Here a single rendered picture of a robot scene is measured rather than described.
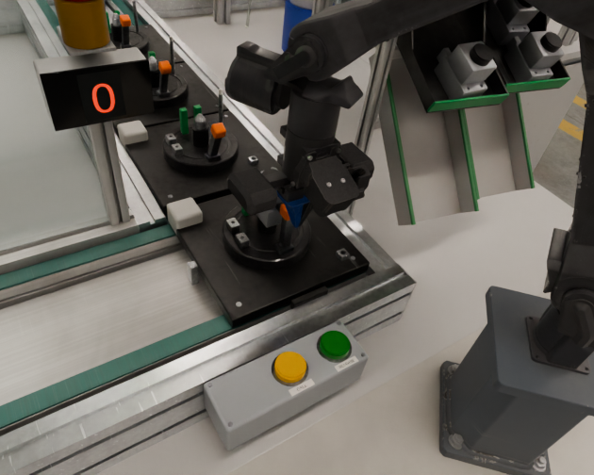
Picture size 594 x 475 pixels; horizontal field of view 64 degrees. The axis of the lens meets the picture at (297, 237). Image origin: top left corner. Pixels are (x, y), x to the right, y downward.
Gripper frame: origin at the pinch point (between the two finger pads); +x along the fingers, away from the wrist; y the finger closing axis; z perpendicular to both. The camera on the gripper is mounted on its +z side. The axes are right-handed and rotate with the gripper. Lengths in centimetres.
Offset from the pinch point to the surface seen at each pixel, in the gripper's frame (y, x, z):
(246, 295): -8.1, 12.5, 1.7
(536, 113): 159, 49, -55
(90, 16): -18.7, -20.0, -16.7
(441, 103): 21.1, -11.4, 0.3
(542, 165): 233, 108, -73
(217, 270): -9.8, 12.5, -4.5
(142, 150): -9.7, 12.5, -37.5
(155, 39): 9, 13, -84
